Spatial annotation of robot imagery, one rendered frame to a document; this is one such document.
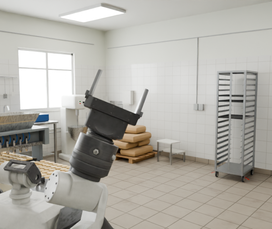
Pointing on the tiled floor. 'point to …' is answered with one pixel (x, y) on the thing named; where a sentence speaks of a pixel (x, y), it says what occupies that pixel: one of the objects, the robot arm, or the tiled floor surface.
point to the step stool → (170, 149)
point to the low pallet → (135, 156)
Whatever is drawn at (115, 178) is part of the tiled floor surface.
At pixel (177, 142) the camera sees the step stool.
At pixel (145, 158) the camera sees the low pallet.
